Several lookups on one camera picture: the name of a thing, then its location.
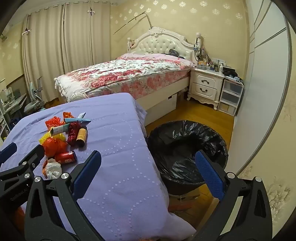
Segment orange plastic bag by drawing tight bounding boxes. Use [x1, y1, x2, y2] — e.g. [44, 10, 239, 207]
[43, 137, 68, 157]

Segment floral quilt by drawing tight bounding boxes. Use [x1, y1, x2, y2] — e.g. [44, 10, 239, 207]
[54, 53, 196, 99]

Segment dark red mesh bag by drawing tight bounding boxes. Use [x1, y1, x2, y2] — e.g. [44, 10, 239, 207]
[67, 122, 82, 146]

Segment thin bent pole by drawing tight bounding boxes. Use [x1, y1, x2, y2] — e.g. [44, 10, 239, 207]
[113, 11, 153, 35]

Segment dark cloth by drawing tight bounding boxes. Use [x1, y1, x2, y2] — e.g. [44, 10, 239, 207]
[165, 49, 183, 57]

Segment plastic drawer unit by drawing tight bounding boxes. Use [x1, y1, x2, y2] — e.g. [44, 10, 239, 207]
[217, 77, 244, 116]

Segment white storage box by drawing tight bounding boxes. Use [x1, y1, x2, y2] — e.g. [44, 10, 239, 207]
[144, 94, 178, 127]

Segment trash bin with black bag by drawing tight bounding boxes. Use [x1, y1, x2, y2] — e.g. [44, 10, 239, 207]
[147, 120, 229, 196]

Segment teal tube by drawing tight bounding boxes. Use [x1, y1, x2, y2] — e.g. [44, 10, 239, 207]
[50, 123, 71, 136]

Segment yellow cylindrical can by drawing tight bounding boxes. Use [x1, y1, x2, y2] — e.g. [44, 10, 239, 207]
[77, 127, 88, 147]

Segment red can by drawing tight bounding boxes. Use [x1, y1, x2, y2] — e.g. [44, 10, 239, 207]
[55, 151, 77, 165]

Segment white plastic bag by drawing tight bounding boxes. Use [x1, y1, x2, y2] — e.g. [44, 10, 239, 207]
[44, 160, 63, 179]

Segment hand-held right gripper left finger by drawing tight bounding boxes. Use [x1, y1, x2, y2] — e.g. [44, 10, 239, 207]
[24, 150, 104, 241]

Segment white nightstand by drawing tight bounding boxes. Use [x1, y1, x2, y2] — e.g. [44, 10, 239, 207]
[187, 67, 226, 110]

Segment grey desk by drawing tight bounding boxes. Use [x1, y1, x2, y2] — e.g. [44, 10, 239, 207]
[0, 88, 27, 121]

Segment beige curtain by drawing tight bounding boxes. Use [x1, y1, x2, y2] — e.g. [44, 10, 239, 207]
[62, 0, 111, 73]
[22, 5, 65, 102]

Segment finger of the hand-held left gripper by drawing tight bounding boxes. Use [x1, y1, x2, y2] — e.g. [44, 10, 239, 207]
[0, 142, 18, 163]
[0, 145, 45, 184]

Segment orange mesh net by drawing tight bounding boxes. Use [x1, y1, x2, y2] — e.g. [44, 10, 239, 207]
[45, 116, 61, 129]

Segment white bed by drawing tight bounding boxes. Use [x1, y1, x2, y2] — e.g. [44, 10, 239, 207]
[54, 27, 199, 127]

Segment yellow foam net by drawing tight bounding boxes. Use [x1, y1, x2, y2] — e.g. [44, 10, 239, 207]
[39, 132, 67, 145]

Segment grey desk chair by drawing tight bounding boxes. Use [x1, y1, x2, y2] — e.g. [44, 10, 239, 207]
[24, 76, 45, 114]

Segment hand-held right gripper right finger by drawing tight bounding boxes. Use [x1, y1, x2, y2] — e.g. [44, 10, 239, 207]
[194, 150, 273, 241]

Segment dark clutter pile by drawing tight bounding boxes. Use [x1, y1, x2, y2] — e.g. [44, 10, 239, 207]
[223, 67, 243, 82]

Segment cluster of small bottles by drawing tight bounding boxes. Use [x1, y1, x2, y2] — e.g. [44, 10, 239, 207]
[196, 52, 227, 72]

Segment white sliding wardrobe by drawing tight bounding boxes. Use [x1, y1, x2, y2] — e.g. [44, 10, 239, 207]
[228, 0, 293, 179]

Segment purple dotted tablecloth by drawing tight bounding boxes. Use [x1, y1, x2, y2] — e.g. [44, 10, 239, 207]
[0, 93, 197, 241]

